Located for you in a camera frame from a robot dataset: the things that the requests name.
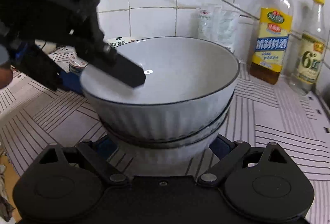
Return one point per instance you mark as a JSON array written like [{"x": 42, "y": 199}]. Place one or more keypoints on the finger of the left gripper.
[
  {"x": 122, "y": 69},
  {"x": 32, "y": 61}
]

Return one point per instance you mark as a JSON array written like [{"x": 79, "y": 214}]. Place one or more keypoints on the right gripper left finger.
[{"x": 95, "y": 157}]

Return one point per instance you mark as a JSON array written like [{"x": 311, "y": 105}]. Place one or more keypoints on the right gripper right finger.
[{"x": 230, "y": 155}]

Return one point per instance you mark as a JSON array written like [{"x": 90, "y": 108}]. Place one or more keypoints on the pink rabbit carrot plate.
[{"x": 77, "y": 65}]

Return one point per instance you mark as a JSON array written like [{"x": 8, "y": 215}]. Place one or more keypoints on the white ribbed bowl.
[
  {"x": 170, "y": 152},
  {"x": 189, "y": 83}
]

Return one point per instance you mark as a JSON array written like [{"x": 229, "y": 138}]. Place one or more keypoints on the striped table cloth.
[{"x": 32, "y": 117}]

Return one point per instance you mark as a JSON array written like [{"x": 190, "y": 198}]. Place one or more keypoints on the white salt bag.
[{"x": 218, "y": 25}]

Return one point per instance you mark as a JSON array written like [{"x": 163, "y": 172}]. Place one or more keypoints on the yellow label cooking wine bottle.
[{"x": 274, "y": 29}]

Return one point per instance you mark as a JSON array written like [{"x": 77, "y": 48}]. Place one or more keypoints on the white vinegar bottle yellow cap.
[{"x": 311, "y": 50}]

